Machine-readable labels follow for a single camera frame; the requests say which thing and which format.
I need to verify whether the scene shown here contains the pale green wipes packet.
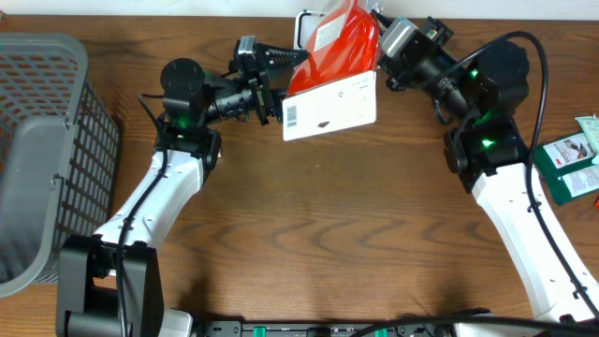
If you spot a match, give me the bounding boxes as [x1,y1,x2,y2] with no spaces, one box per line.
[576,115,599,166]

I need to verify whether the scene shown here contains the green grip gloves package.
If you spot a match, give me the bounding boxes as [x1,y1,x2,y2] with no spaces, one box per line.
[534,132,598,205]

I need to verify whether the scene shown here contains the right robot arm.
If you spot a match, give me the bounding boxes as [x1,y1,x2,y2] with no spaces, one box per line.
[377,15,598,336]

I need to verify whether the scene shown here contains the grey plastic mesh basket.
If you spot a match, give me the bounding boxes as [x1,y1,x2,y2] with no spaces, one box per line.
[1,33,120,297]

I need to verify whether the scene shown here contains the red dustpan brush package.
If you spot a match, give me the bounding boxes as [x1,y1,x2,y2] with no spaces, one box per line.
[283,0,381,141]

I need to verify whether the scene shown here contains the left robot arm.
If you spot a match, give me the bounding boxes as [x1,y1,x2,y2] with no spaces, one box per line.
[55,36,309,337]

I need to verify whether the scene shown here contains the white barcode scanner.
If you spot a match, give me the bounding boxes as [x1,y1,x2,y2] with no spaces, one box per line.
[293,9,326,50]

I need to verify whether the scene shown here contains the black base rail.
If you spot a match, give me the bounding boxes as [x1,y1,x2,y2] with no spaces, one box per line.
[158,319,553,337]

